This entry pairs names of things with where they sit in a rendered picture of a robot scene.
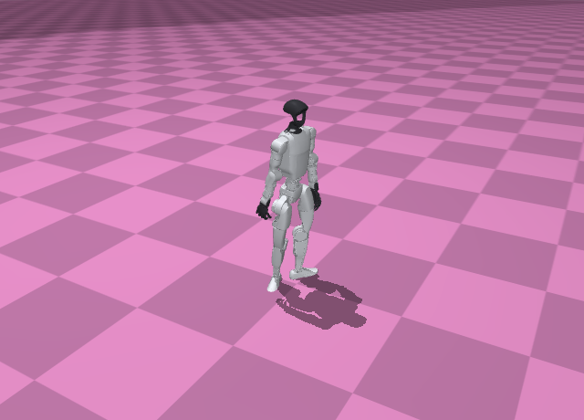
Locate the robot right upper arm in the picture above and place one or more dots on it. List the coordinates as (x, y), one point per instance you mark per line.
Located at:
(278, 148)

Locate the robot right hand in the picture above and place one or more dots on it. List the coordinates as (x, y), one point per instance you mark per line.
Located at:
(262, 210)

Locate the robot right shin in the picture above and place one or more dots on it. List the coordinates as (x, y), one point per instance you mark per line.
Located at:
(277, 259)

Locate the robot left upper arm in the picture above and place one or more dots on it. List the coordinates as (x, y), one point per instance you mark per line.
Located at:
(313, 158)

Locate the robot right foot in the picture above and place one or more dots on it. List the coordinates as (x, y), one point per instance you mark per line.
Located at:
(274, 283)

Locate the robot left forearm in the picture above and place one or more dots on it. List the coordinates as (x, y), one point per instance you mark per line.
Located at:
(312, 175)

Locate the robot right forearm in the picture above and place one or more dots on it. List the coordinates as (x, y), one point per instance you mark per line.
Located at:
(269, 188)

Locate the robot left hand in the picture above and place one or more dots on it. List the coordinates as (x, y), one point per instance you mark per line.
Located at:
(316, 197)

